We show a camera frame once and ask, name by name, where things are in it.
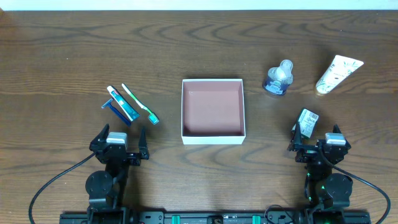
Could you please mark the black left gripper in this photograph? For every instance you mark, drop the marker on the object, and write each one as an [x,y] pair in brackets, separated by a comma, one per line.
[117,154]

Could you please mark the green white toothbrush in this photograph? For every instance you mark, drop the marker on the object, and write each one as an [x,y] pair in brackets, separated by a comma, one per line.
[152,117]

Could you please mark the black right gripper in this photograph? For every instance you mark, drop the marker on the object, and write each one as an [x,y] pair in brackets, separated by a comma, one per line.
[319,150]

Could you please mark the blue disposable razor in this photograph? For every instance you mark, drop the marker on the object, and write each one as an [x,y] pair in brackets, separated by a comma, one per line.
[109,105]

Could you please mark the white cardboard box pink inside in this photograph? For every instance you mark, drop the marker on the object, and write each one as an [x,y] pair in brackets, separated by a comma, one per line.
[213,111]

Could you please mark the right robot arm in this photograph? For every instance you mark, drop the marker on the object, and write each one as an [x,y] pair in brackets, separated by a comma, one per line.
[328,193]

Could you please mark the green white soap packet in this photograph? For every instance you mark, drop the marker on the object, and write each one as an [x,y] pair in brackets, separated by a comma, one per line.
[307,121]

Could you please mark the white floral lotion tube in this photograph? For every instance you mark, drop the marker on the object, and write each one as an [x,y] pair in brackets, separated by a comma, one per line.
[340,68]

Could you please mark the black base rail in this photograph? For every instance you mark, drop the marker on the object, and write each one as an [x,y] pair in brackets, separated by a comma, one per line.
[268,217]

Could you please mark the small toothpaste tube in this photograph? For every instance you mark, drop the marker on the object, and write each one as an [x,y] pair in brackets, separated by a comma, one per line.
[129,111]

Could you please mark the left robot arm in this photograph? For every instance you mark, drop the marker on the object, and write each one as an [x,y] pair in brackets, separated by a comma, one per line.
[106,187]

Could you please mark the clear blue sanitizer bottle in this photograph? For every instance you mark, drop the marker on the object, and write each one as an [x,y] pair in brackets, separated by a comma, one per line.
[279,78]

